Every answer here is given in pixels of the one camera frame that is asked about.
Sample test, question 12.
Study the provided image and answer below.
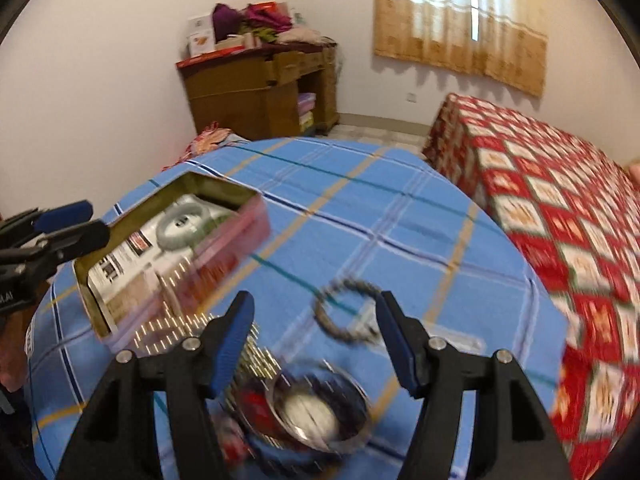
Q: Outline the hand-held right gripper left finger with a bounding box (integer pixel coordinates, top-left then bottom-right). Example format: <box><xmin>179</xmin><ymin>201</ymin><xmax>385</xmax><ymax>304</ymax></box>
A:
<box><xmin>56</xmin><ymin>290</ymin><xmax>257</xmax><ymax>480</ymax></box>

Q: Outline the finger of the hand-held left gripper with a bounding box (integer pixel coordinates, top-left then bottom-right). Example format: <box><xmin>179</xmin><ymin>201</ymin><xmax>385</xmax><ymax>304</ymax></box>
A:
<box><xmin>0</xmin><ymin>200</ymin><xmax>95</xmax><ymax>247</ymax></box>
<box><xmin>27</xmin><ymin>220</ymin><xmax>112</xmax><ymax>268</ymax></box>

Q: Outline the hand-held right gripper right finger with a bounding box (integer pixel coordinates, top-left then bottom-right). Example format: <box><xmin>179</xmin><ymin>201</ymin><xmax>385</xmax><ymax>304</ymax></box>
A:
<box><xmin>377</xmin><ymin>290</ymin><xmax>573</xmax><ymax>480</ymax></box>

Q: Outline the gold bead bracelet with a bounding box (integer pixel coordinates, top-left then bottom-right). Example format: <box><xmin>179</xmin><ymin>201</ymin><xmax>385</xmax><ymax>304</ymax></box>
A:
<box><xmin>220</xmin><ymin>320</ymin><xmax>282</xmax><ymax>387</ymax></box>

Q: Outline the red string bracelet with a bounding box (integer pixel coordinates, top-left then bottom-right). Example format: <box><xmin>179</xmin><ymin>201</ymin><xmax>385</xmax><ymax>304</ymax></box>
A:
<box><xmin>215</xmin><ymin>390</ymin><xmax>272</xmax><ymax>462</ymax></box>

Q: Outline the silver bangle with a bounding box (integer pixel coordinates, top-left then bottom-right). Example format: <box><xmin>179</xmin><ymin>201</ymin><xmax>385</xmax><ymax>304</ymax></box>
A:
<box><xmin>265</xmin><ymin>364</ymin><xmax>374</xmax><ymax>456</ymax></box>

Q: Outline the grey bead bracelet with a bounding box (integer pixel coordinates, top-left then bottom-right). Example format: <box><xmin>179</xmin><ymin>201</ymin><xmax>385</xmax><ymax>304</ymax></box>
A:
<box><xmin>312</xmin><ymin>279</ymin><xmax>389</xmax><ymax>347</ymax></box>

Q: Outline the metal jewelry tin box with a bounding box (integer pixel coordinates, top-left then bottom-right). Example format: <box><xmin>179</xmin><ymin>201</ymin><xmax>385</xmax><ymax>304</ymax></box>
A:
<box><xmin>72</xmin><ymin>170</ymin><xmax>273</xmax><ymax>356</ymax></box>

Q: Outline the white dial watch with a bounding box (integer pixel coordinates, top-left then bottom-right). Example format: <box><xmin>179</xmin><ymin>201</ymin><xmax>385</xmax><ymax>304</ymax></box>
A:
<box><xmin>280</xmin><ymin>390</ymin><xmax>346</xmax><ymax>442</ymax></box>

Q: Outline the pale jade bangle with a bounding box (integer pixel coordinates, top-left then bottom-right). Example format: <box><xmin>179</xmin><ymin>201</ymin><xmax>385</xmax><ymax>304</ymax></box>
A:
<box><xmin>155</xmin><ymin>194</ymin><xmax>232</xmax><ymax>252</ymax></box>

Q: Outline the blue plaid tablecloth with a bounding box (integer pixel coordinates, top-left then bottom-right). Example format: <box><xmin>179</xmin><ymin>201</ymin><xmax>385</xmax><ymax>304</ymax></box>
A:
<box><xmin>25</xmin><ymin>137</ymin><xmax>569</xmax><ymax>480</ymax></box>

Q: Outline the floral patterned cloth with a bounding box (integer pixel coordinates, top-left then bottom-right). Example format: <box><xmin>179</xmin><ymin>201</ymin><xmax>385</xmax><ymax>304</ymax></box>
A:
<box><xmin>162</xmin><ymin>121</ymin><xmax>251</xmax><ymax>171</ymax></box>

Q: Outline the brown wooden desk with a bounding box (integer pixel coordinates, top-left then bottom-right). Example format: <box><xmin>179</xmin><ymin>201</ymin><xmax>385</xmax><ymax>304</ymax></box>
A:
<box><xmin>175</xmin><ymin>42</ymin><xmax>341</xmax><ymax>142</ymax></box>

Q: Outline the bed with red quilt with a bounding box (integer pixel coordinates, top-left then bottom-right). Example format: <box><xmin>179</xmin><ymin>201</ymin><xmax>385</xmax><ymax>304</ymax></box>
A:
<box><xmin>422</xmin><ymin>92</ymin><xmax>640</xmax><ymax>480</ymax></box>

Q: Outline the flat red box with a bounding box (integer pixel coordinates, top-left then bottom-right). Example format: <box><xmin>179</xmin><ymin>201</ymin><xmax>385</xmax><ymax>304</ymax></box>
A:
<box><xmin>176</xmin><ymin>45</ymin><xmax>247</xmax><ymax>69</ymax></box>

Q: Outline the white cardboard box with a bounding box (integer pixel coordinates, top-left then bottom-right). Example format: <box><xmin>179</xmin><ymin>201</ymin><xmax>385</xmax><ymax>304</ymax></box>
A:
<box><xmin>187</xmin><ymin>15</ymin><xmax>217</xmax><ymax>57</ymax></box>

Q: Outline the purple cloth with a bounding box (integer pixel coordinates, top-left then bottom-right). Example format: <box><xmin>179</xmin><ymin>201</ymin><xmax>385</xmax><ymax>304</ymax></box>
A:
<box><xmin>212</xmin><ymin>3</ymin><xmax>242</xmax><ymax>42</ymax></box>

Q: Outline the magenta clothes pile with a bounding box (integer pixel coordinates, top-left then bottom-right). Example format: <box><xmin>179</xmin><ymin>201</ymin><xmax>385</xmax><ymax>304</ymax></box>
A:
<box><xmin>239</xmin><ymin>2</ymin><xmax>294</xmax><ymax>37</ymax></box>

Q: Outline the beige patterned curtain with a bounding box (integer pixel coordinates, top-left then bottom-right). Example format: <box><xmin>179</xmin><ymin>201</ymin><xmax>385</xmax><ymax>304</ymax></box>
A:
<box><xmin>372</xmin><ymin>0</ymin><xmax>550</xmax><ymax>99</ymax></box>

